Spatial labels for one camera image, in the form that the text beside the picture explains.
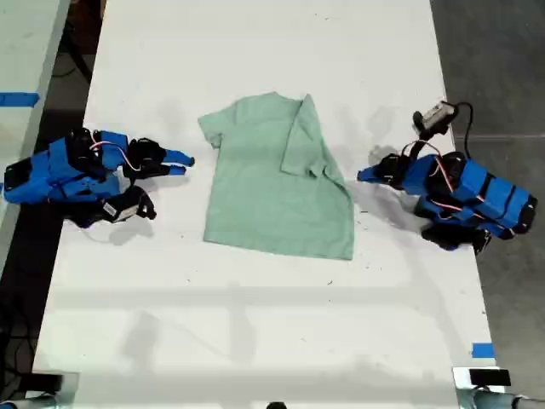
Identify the pale green T-shirt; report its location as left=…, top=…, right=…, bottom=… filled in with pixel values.
left=197, top=91, right=356, bottom=262

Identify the long blue tape strip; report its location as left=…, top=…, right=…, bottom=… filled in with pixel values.
left=0, top=91, right=41, bottom=108

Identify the white side table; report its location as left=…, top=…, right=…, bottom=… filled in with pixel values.
left=0, top=0, right=72, bottom=274

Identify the short blue tape strip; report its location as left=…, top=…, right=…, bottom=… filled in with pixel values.
left=471, top=342, right=496, bottom=360

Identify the small black box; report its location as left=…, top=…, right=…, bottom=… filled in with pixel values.
left=468, top=368, right=512, bottom=388
left=24, top=372, right=66, bottom=392

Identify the grey metal pipe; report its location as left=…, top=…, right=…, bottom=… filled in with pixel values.
left=457, top=388, right=545, bottom=409
left=0, top=393, right=63, bottom=409

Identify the short black camera stalk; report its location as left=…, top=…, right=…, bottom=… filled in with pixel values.
left=138, top=192, right=158, bottom=221
left=402, top=136, right=430, bottom=161

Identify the black camera box with label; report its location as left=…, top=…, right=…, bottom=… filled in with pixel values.
left=100, top=186, right=145, bottom=225

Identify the black grey camera box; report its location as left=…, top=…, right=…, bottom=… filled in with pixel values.
left=411, top=101, right=460, bottom=138

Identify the black camera cable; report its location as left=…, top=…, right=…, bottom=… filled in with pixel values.
left=454, top=101, right=475, bottom=159

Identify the thin white cable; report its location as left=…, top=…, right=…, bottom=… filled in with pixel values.
left=75, top=226, right=112, bottom=247

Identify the black floor cable bundle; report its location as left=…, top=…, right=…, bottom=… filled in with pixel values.
left=0, top=293, right=42, bottom=378

